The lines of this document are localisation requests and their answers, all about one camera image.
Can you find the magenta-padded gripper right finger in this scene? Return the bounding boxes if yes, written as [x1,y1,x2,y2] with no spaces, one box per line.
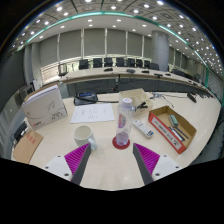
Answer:
[132,142,184,186]

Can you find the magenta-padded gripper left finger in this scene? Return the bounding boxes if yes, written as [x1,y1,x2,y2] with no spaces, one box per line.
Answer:
[43,143,92,186]

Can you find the clear plastic water bottle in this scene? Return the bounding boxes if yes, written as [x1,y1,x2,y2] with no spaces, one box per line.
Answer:
[115,97,134,147]

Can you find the white ceramic mug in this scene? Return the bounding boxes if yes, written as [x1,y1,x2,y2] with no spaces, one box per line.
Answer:
[73,125,98,152]

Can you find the white remote control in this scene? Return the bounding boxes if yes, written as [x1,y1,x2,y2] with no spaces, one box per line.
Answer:
[132,119,155,139]

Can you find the red-sided open cardboard box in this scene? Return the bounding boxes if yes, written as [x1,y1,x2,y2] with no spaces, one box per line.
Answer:
[147,105,198,155]

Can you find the flat round red coaster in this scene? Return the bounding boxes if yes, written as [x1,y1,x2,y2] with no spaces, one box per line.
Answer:
[111,135,131,151]

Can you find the grey-green board eraser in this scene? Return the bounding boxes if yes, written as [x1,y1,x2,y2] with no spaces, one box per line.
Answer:
[168,114,180,128]

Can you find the white printed paper sheet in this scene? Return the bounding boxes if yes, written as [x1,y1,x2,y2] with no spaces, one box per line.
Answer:
[69,103,116,124]

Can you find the brown paper envelope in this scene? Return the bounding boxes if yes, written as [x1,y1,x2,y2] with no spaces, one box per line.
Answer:
[12,129,44,164]

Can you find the black marker pen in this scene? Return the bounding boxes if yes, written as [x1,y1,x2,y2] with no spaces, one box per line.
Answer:
[134,101,149,111]

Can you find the large white cardboard box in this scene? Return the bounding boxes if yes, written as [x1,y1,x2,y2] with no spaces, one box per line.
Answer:
[21,84,69,131]

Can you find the beige compartment organizer box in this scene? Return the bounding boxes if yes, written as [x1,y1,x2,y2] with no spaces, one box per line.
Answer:
[118,88,154,118]

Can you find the grey box monitor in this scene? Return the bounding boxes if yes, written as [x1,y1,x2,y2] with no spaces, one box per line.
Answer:
[18,83,35,103]

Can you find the row of black office chairs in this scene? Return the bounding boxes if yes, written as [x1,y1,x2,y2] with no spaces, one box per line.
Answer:
[78,57,161,71]

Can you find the recessed ceiling lights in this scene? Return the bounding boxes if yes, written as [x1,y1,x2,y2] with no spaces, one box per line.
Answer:
[9,0,224,74]

